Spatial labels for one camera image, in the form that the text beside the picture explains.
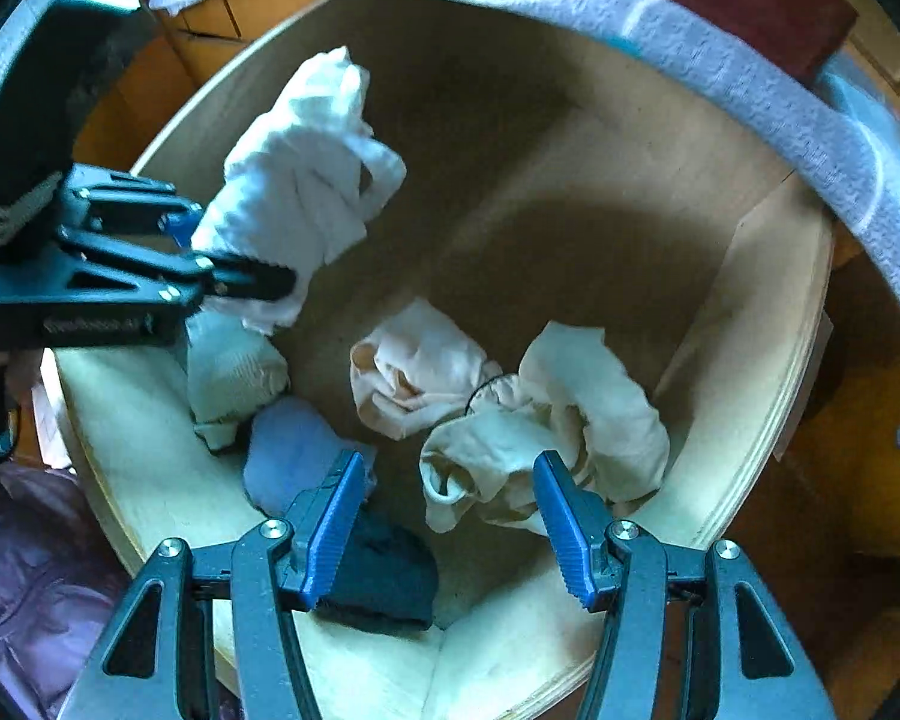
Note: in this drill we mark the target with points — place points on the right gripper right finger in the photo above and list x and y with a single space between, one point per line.
742 658

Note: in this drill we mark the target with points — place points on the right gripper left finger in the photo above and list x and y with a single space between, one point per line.
158 657

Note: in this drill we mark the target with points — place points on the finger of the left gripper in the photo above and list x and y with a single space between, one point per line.
219 274
97 199

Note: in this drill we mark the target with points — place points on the white sheer sock bundle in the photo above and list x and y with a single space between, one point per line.
300 186

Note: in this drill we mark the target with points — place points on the pale green ribbed sock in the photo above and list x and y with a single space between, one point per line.
232 373

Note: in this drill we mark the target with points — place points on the dark purple puffer jacket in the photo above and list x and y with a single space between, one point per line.
59 585

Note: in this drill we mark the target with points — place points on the light blue sock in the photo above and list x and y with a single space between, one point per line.
291 448

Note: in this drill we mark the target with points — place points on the peach sock bundle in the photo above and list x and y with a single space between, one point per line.
418 369

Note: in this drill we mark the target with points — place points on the dark grey sock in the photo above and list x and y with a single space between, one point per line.
387 581

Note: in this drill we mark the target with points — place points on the cream yellow sock bundle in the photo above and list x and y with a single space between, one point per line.
571 394

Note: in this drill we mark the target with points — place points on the open wooden drawer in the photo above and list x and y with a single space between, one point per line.
550 177

